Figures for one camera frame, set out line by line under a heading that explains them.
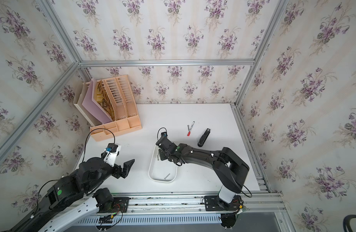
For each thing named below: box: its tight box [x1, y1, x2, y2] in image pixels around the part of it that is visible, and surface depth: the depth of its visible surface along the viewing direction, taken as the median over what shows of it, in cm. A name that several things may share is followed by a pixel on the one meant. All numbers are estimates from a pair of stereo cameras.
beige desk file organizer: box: [89, 74, 142, 142], surface depth 104 cm
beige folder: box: [73, 81, 102, 127], surface depth 85 cm
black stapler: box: [197, 128, 211, 148], surface depth 100 cm
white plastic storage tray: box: [148, 145, 178, 183], surface depth 85 cm
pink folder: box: [82, 77, 114, 124], surface depth 88 cm
